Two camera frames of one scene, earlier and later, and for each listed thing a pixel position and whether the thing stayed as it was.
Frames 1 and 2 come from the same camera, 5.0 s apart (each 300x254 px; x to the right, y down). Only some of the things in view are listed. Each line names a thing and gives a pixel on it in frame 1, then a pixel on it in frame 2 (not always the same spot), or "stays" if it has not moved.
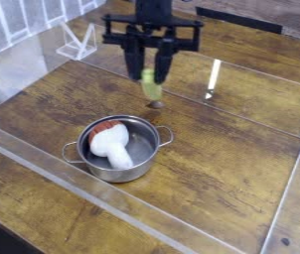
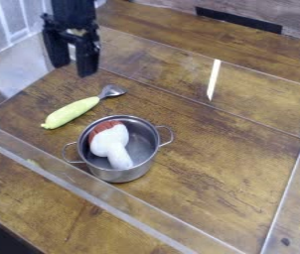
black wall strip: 254,24 stays
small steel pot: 146,137 stays
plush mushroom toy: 107,142 stays
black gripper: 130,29 -> 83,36
